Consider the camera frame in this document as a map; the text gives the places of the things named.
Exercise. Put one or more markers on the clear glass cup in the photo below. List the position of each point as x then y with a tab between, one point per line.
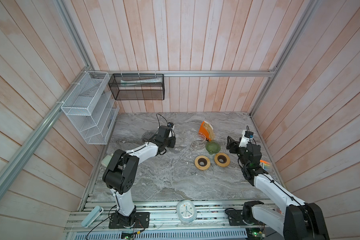
198	142

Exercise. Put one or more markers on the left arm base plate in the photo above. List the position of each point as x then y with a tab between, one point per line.
135	220

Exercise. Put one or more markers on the white analog clock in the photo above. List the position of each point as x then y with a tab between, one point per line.
186	211

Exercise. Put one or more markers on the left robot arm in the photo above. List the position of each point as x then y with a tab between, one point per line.
121	171

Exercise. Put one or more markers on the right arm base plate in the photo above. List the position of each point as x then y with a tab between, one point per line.
235	218

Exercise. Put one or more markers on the orange coffee filter box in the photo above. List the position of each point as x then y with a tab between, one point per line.
207	131

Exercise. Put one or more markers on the white wire mesh shelf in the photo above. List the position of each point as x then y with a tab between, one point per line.
90	108

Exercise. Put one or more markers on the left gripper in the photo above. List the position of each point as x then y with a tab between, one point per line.
170	142

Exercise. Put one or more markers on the coloured marker pack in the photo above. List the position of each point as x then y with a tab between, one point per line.
265	165

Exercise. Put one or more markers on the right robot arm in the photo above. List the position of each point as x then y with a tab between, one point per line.
296	219

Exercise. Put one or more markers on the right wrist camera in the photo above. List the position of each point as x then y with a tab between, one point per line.
246	138

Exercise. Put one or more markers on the green glass dripper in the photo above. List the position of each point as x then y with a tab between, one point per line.
213	147

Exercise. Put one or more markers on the black mesh basket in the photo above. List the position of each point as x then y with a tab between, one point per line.
127	87

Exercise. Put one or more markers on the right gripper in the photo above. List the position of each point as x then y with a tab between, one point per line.
236	146

